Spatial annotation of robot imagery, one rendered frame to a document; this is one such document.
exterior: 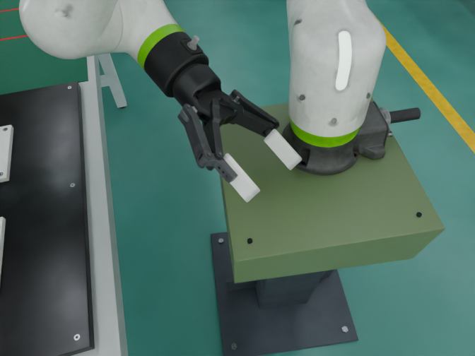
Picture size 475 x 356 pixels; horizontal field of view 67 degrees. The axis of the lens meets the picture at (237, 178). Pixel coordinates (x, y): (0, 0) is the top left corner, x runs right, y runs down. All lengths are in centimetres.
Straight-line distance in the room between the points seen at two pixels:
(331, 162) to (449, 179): 133
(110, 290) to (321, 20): 56
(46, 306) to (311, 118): 53
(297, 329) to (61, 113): 104
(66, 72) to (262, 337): 106
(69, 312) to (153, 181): 109
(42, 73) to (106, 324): 70
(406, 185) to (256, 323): 88
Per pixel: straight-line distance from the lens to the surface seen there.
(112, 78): 192
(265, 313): 141
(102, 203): 79
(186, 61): 57
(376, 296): 154
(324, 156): 64
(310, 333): 142
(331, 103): 55
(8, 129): 96
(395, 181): 68
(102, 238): 75
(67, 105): 97
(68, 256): 73
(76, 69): 110
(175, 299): 146
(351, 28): 54
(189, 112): 53
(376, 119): 69
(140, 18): 62
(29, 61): 118
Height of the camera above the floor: 139
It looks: 56 degrees down
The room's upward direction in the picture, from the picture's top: straight up
